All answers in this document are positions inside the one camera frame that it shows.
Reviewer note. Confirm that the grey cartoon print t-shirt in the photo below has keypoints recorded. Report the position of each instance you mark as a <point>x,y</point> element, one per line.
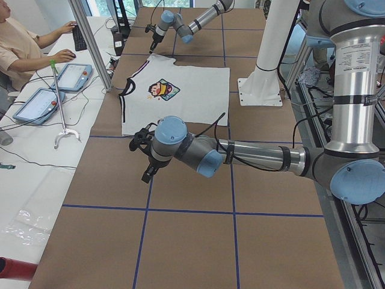
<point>159,88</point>

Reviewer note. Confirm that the black keyboard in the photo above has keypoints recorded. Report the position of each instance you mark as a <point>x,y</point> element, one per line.
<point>79,41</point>

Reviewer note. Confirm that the seated person in beige shirt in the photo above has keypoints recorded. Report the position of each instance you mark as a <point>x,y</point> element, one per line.
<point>21,50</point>

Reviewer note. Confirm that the near blue teach pendant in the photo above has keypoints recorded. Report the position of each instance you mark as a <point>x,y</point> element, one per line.
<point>38,108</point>

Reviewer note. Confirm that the reacher grabber stick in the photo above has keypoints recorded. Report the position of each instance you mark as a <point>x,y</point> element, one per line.
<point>65,130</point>

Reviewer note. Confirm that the blue teach pendant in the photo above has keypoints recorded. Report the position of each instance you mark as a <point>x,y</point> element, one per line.
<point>38,108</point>
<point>73,77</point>

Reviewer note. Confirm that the patterned cloth rag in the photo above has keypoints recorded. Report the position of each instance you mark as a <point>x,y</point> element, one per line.
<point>309,76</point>

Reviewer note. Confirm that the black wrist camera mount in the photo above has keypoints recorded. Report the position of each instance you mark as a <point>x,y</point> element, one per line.
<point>149,28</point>
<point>143,138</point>

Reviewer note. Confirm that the far blue teach pendant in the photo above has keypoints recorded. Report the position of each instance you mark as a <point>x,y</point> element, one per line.
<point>73,77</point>

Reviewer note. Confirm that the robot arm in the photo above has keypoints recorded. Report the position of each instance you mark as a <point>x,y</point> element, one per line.
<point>348,164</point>
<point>185,32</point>

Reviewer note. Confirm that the clear plastic bag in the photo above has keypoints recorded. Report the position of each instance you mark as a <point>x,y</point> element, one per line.
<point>26,235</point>

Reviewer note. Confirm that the red fire extinguisher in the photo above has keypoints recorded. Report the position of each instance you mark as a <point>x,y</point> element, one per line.
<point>17,270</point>

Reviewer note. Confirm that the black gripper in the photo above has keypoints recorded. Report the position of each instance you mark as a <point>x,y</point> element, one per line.
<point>156,38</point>
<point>152,164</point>

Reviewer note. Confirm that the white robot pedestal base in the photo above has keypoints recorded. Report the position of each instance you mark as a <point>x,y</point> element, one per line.
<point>262,88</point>

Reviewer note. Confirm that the aluminium frame post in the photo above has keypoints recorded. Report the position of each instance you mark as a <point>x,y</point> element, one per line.
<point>81,18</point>

